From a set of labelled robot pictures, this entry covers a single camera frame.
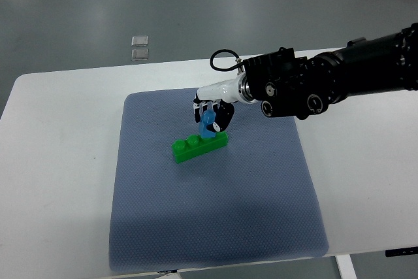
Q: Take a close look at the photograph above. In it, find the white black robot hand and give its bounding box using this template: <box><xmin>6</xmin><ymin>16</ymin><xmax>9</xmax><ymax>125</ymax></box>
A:
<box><xmin>193</xmin><ymin>74</ymin><xmax>247</xmax><ymax>133</ymax></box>

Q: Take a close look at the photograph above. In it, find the blue toy block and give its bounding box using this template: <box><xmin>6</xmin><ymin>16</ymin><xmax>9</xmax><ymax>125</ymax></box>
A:
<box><xmin>199</xmin><ymin>109</ymin><xmax>216</xmax><ymax>139</ymax></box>

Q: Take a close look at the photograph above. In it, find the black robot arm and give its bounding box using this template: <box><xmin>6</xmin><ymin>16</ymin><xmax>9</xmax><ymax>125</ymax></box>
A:
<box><xmin>244</xmin><ymin>24</ymin><xmax>417</xmax><ymax>120</ymax></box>

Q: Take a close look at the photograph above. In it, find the green four-stud toy block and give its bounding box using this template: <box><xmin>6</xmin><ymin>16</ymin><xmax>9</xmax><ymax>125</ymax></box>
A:
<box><xmin>171</xmin><ymin>132</ymin><xmax>229</xmax><ymax>163</ymax></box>

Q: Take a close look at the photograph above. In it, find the lower metal floor plate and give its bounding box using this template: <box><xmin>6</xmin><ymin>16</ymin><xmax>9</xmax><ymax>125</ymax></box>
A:
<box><xmin>131</xmin><ymin>48</ymin><xmax>149</xmax><ymax>61</ymax></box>

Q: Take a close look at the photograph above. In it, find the metal floor plate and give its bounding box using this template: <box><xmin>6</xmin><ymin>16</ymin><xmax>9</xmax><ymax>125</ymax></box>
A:
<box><xmin>131</xmin><ymin>35</ymin><xmax>148</xmax><ymax>47</ymax></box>
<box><xmin>131</xmin><ymin>48</ymin><xmax>149</xmax><ymax>61</ymax></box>

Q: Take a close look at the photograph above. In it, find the upper metal floor plate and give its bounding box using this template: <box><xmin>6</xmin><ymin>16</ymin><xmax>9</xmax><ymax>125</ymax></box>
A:
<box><xmin>131</xmin><ymin>35</ymin><xmax>148</xmax><ymax>47</ymax></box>

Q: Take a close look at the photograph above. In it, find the blue-grey textured mat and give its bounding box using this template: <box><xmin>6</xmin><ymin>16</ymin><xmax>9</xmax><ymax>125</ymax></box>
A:
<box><xmin>109</xmin><ymin>89</ymin><xmax>329</xmax><ymax>272</ymax></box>

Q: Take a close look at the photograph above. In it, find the white table leg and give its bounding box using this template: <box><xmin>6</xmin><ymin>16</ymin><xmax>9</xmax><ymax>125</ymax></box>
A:
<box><xmin>335</xmin><ymin>254</ymin><xmax>357</xmax><ymax>279</ymax></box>

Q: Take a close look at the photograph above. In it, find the black table control panel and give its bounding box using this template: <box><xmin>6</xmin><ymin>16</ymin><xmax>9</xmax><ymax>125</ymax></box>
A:
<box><xmin>385</xmin><ymin>246</ymin><xmax>418</xmax><ymax>257</ymax></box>

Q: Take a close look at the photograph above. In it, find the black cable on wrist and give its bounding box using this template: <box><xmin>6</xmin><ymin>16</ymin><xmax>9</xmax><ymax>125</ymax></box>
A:
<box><xmin>210</xmin><ymin>49</ymin><xmax>245</xmax><ymax>73</ymax></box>

